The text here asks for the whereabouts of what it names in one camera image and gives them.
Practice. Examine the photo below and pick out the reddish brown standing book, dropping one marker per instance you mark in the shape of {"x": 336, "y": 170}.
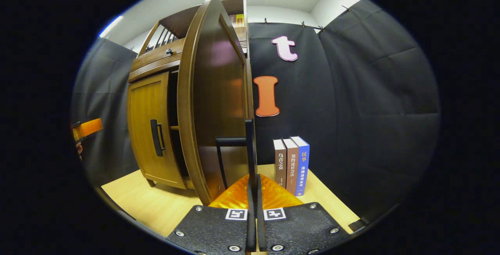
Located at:
{"x": 291, "y": 165}

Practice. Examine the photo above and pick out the wooden cabinet drawer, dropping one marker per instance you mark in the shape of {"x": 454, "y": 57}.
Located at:
{"x": 156, "y": 59}

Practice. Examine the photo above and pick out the wooden double-door shoe cabinet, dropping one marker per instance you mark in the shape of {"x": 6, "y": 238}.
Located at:
{"x": 177, "y": 22}

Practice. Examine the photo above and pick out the grey brown standing book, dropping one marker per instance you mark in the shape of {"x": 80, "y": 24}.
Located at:
{"x": 279, "y": 163}

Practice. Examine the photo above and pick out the dark brown book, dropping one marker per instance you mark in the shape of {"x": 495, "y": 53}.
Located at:
{"x": 233, "y": 20}

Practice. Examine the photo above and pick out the yellow book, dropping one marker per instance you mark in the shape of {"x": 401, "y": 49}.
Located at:
{"x": 240, "y": 20}

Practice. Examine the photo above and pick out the small ceiling light panel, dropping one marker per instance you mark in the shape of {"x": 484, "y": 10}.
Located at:
{"x": 110, "y": 27}

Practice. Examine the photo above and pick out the black backdrop cloth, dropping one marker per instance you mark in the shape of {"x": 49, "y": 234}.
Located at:
{"x": 351, "y": 110}

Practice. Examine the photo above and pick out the blue standing book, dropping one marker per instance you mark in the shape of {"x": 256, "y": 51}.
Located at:
{"x": 302, "y": 165}

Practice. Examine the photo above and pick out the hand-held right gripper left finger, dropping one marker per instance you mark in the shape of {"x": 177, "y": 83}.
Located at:
{"x": 213, "y": 227}

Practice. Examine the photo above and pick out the wooden shoe cabinet door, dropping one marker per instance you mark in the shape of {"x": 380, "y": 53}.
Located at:
{"x": 218, "y": 91}
{"x": 144, "y": 130}

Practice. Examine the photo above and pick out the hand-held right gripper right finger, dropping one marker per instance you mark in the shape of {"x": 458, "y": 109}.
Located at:
{"x": 300, "y": 225}

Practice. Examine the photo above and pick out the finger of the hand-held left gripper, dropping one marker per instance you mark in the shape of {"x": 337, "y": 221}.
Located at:
{"x": 91, "y": 127}

